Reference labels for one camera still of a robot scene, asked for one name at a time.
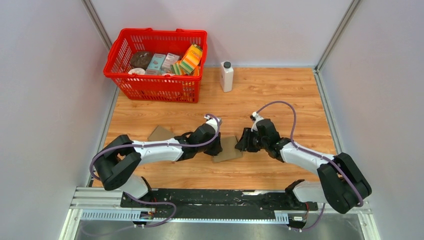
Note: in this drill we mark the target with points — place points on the grey pink snack box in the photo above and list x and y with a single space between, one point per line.
169 60

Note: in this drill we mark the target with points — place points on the white round lid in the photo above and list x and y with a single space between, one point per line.
137 71

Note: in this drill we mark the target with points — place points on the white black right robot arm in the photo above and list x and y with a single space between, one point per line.
341 184

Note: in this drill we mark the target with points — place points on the teal snack box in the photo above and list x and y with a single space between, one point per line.
154 67

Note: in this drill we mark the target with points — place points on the white bottle black cap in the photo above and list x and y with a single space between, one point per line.
227 75

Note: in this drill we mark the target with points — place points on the aluminium frame rail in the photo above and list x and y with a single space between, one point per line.
96 204

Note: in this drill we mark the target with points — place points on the brown round bag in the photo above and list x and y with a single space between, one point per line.
141 59

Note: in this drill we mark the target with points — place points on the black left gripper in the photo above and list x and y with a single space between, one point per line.
217 148

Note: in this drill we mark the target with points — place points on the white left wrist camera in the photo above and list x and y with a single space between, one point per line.
213 121

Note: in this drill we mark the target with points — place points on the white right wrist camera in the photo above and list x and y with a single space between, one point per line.
255 117

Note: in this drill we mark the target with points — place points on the red plastic shopping basket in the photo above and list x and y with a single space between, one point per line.
170 88

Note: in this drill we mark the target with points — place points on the green striped packet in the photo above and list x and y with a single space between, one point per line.
177 69

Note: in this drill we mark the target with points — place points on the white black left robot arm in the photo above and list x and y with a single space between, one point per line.
116 164

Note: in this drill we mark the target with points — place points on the brown cardboard box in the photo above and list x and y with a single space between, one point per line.
160 134

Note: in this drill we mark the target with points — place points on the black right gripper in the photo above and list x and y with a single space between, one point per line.
244 144

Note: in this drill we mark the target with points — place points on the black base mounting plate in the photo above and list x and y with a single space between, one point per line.
223 204

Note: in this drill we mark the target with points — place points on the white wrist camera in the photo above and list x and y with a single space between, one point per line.
213 121
255 117

